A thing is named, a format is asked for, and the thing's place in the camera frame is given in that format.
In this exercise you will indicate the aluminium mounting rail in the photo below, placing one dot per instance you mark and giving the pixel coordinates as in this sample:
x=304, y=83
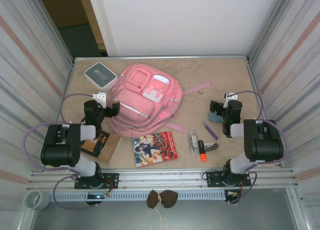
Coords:
x=162, y=177

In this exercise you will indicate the colourful manga book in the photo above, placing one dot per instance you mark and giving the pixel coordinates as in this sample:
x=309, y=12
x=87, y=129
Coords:
x=155, y=148

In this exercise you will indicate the brown book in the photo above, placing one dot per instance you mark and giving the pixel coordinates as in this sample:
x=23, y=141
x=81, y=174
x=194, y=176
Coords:
x=107, y=147

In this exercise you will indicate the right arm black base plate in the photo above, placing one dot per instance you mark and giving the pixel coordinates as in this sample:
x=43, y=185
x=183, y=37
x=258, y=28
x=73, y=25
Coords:
x=212, y=178

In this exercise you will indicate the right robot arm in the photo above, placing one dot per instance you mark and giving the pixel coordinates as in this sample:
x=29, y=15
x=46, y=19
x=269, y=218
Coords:
x=262, y=142

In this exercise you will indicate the purple pen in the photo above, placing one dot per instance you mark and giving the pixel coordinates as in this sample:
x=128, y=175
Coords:
x=211, y=132

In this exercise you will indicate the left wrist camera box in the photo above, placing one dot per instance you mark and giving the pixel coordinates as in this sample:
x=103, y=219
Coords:
x=101, y=97

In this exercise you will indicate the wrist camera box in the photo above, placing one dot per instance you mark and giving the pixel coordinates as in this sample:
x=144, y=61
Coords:
x=231, y=97
x=101, y=97

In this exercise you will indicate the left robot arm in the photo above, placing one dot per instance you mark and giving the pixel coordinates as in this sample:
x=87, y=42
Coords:
x=60, y=147

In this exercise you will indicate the white tissue box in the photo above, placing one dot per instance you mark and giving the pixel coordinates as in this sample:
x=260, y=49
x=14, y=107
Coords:
x=100, y=76

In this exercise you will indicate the blue pencil case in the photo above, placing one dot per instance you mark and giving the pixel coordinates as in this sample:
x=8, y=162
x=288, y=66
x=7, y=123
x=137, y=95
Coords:
x=215, y=118

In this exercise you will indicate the white cup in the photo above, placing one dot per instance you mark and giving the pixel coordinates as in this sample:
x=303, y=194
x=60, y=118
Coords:
x=43, y=202

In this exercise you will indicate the brown cloth bag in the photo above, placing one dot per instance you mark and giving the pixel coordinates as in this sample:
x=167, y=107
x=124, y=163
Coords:
x=162, y=198

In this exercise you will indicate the pink backpack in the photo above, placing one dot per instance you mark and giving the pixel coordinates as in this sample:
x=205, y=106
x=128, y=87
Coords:
x=140, y=99

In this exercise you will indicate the orange black highlighter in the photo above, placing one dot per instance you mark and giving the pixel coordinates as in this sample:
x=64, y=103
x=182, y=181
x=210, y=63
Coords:
x=202, y=151

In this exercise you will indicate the brown wooden door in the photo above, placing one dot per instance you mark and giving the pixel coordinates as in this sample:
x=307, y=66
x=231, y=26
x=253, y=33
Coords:
x=62, y=9

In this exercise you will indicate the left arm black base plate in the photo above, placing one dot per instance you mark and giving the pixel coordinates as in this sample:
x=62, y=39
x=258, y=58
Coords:
x=112, y=180

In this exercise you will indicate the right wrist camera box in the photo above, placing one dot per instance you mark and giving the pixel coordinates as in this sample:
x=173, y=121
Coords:
x=231, y=97

